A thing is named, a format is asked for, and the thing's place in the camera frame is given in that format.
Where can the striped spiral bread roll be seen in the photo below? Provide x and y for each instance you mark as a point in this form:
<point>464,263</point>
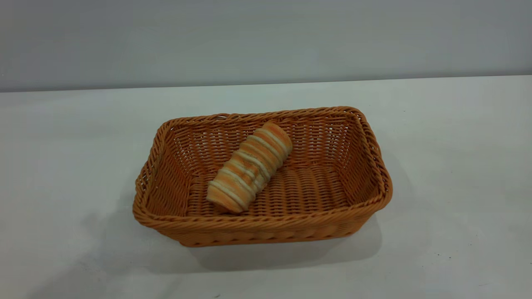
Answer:
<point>249,166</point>

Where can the orange woven wicker basket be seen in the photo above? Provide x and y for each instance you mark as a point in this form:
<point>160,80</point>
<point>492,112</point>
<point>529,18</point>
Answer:
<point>291,191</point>

